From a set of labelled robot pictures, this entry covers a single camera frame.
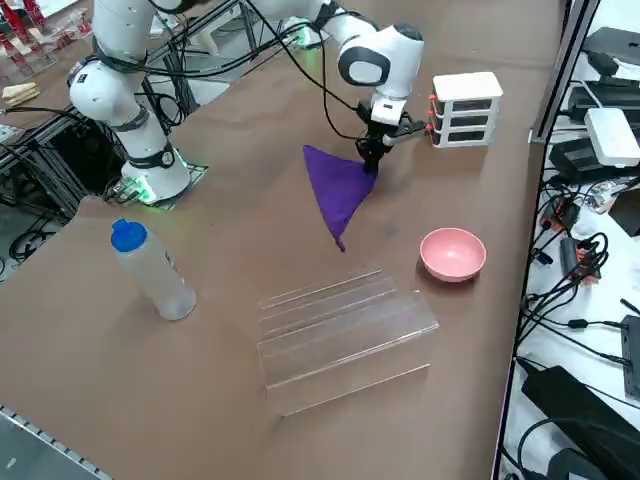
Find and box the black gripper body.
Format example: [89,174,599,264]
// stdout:
[355,101,402,144]

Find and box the purple towel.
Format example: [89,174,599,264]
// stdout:
[302,144,379,254]

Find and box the clear acrylic stepped rack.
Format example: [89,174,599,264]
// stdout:
[254,269,442,418]

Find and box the white three-drawer box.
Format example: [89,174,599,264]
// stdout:
[424,71,505,150]

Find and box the pink bowl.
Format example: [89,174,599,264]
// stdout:
[418,227,488,284]

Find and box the black power brick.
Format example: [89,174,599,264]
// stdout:
[548,135,610,184]

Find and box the black flat device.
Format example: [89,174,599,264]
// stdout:
[568,82,640,124]

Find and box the white flat box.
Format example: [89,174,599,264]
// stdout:
[583,106,640,169]

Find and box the small black adapter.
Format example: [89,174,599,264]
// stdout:
[558,236,582,277]

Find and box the black flat case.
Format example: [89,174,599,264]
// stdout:
[582,27,640,69]

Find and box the clear bottle blue cap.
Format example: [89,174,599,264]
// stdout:
[110,217,198,322]

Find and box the black bar device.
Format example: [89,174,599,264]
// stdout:
[619,313,640,401]

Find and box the large black power adapter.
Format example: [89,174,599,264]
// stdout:
[514,355,640,480]

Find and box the tan wooden block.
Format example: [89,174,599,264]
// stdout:
[1,82,42,107]

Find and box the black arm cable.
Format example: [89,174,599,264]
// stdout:
[144,0,374,142]

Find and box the aluminium frame post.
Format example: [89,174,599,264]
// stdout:
[528,0,601,146]

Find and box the aluminium support frame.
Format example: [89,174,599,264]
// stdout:
[0,112,126,224]

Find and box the red wire rack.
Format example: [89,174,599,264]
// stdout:
[0,0,71,76]

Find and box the grey metal rail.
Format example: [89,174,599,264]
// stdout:
[0,403,112,480]

